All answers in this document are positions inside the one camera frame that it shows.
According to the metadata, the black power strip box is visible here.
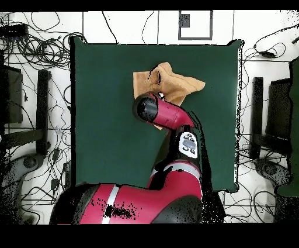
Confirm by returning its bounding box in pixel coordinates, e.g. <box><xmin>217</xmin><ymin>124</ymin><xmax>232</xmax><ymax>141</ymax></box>
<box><xmin>0</xmin><ymin>23</ymin><xmax>29</xmax><ymax>38</ymax></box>

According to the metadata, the black socket strip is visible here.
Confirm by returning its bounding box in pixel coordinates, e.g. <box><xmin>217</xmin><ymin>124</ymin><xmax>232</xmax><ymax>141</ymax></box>
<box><xmin>62</xmin><ymin>162</ymin><xmax>72</xmax><ymax>199</ymax></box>

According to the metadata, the tan terry towel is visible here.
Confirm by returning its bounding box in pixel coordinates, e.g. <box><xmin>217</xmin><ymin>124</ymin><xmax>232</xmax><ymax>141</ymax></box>
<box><xmin>132</xmin><ymin>61</ymin><xmax>206</xmax><ymax>131</ymax></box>

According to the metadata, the black stand bar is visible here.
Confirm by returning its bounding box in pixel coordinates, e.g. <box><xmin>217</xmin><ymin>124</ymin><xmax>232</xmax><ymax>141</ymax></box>
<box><xmin>4</xmin><ymin>69</ymin><xmax>51</xmax><ymax>156</ymax></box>
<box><xmin>249</xmin><ymin>77</ymin><xmax>264</xmax><ymax>160</ymax></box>

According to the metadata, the grey square floor frame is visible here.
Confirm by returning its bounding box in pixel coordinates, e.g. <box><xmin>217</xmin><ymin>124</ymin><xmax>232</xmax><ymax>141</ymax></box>
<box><xmin>178</xmin><ymin>10</ymin><xmax>213</xmax><ymax>41</ymax></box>

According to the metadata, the green cloth sheet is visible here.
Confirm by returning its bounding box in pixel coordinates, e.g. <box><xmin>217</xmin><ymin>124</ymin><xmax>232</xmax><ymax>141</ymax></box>
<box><xmin>276</xmin><ymin>56</ymin><xmax>299</xmax><ymax>197</ymax></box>

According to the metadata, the black cable tangle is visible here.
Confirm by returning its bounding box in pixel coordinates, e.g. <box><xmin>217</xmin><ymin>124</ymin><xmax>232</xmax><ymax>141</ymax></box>
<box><xmin>1</xmin><ymin>11</ymin><xmax>88</xmax><ymax>71</ymax></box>

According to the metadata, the dark green table cloth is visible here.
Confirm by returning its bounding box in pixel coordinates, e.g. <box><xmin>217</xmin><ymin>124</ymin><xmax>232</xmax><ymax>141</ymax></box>
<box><xmin>69</xmin><ymin>36</ymin><xmax>245</xmax><ymax>194</ymax></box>

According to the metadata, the dark grey chair base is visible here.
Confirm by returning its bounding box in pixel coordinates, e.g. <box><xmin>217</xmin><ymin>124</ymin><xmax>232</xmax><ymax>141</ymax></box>
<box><xmin>253</xmin><ymin>157</ymin><xmax>293</xmax><ymax>188</ymax></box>
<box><xmin>0</xmin><ymin>153</ymin><xmax>46</xmax><ymax>224</ymax></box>

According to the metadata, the black power adapter with cable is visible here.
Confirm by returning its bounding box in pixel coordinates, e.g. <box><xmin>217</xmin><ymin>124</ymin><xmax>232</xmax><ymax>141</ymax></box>
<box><xmin>253</xmin><ymin>23</ymin><xmax>299</xmax><ymax>59</ymax></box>

